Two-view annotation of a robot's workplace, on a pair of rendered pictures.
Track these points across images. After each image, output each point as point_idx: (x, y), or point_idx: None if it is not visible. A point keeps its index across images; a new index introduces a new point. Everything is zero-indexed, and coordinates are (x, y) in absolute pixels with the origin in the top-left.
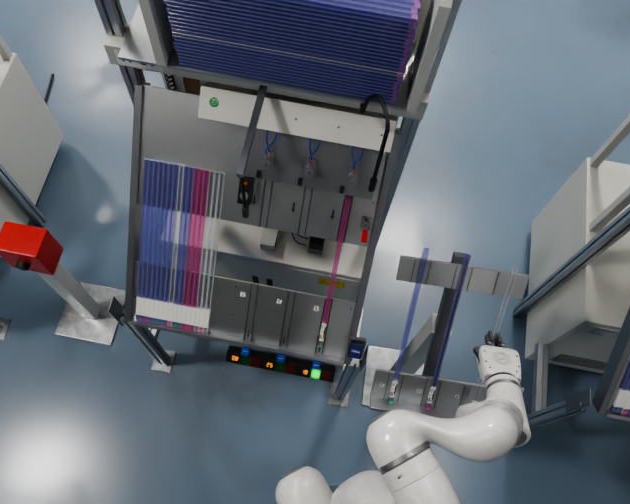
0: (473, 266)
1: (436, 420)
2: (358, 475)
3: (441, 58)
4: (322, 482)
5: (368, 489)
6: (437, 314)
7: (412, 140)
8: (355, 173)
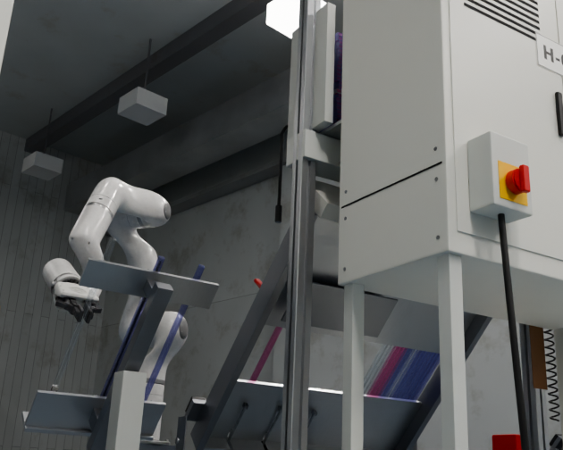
0: (148, 270)
1: (142, 192)
2: (155, 254)
3: (296, 90)
4: (163, 316)
5: (148, 244)
6: (142, 362)
7: (290, 217)
8: None
